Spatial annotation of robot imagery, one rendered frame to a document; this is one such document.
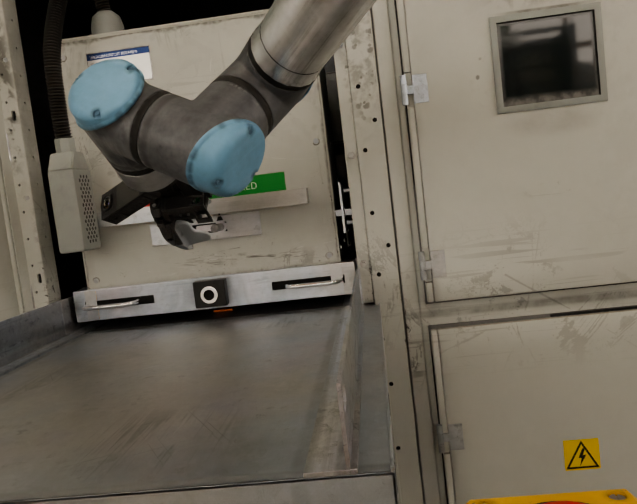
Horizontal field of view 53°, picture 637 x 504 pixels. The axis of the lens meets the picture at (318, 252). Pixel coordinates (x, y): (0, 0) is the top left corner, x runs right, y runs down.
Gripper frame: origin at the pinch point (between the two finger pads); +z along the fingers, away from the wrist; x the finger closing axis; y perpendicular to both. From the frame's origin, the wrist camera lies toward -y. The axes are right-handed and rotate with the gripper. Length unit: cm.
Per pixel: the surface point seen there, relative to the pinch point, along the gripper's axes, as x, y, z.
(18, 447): -37.7, -5.5, -31.1
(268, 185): 12.8, 12.4, 9.8
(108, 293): -2.1, -20.4, 17.2
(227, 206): 8.3, 5.1, 7.9
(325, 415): -37, 24, -31
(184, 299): -4.4, -5.9, 18.5
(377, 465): -43, 29, -40
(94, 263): 3.6, -22.8, 15.4
